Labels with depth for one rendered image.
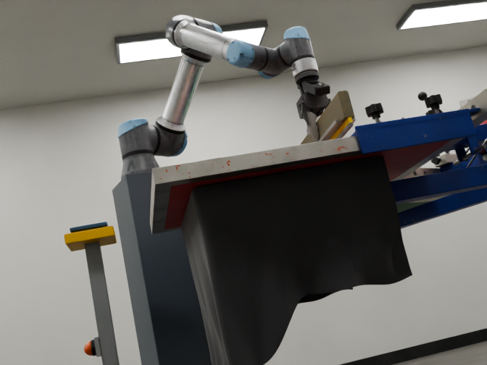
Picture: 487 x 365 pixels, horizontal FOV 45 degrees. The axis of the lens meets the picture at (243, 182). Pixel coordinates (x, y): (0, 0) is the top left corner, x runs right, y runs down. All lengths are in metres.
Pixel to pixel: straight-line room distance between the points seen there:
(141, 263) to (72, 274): 3.44
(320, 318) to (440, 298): 1.22
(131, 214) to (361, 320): 3.93
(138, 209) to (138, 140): 0.27
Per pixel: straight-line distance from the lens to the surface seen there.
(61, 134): 5.73
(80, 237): 1.62
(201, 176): 1.30
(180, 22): 2.02
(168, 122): 2.22
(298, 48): 1.79
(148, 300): 1.97
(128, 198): 2.04
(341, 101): 1.54
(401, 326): 5.84
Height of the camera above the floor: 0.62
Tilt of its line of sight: 13 degrees up
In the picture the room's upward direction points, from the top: 13 degrees counter-clockwise
